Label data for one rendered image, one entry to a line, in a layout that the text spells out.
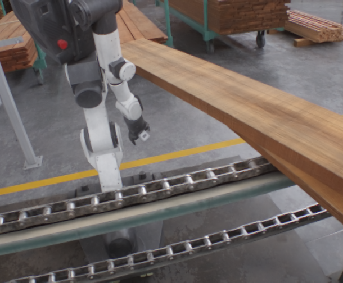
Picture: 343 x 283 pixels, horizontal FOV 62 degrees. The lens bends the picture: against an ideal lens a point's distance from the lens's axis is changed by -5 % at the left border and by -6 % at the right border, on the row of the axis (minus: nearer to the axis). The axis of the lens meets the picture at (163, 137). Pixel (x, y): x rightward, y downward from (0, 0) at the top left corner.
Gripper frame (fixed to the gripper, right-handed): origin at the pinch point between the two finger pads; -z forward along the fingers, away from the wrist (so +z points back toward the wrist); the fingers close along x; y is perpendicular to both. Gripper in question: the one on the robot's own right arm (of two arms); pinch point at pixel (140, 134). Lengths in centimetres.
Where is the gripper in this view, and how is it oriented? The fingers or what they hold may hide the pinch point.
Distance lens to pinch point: 158.8
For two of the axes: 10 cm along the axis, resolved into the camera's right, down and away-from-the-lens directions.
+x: 6.8, -6.8, 2.8
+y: -7.1, -5.3, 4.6
